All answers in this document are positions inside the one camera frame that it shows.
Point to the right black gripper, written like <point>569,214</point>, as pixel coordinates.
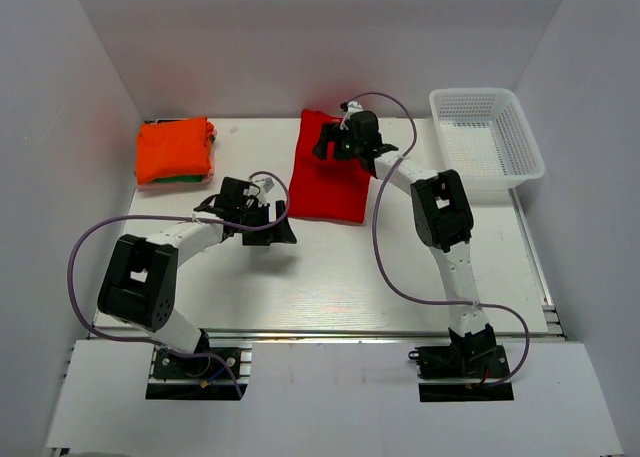
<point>330,132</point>

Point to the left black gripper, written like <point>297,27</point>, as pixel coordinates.
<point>281,233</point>

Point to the red t shirt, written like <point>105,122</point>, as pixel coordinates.
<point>326,190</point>

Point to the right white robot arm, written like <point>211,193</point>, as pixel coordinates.
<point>442,217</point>

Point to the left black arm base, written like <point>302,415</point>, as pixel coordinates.
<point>223,375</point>

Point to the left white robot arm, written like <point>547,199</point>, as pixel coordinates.
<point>140,283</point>

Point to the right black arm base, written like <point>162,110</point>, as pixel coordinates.
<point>471,368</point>

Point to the pink folded t shirt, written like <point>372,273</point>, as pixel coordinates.
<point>151,187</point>

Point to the orange folded t shirt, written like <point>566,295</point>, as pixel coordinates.
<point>172,149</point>

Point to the white plastic mesh basket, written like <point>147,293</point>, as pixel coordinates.
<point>485,136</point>

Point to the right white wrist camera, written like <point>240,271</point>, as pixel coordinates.
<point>349,108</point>

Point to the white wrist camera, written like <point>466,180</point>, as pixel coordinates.
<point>264,184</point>
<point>349,108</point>

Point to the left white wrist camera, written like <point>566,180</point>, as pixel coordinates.
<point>264,184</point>

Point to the aluminium table edge rail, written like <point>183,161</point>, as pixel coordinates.
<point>556,333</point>

